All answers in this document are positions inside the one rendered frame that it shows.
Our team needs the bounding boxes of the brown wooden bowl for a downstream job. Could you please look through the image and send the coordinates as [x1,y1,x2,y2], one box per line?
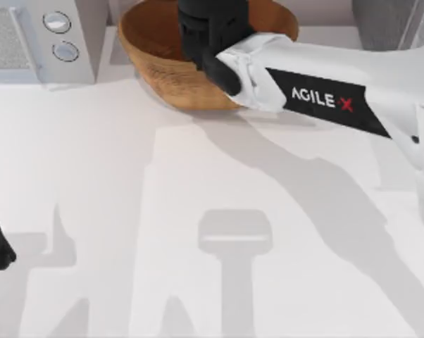
[117,0,300,112]

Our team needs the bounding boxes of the pale microwave oven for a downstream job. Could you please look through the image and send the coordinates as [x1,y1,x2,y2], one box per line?
[0,0,101,86]

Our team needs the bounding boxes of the grey cabinet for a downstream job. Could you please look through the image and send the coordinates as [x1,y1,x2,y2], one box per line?
[351,0,424,51]

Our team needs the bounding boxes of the round grey microwave knob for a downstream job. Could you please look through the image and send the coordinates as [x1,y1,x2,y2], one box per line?
[42,11,73,34]
[51,39,81,63]

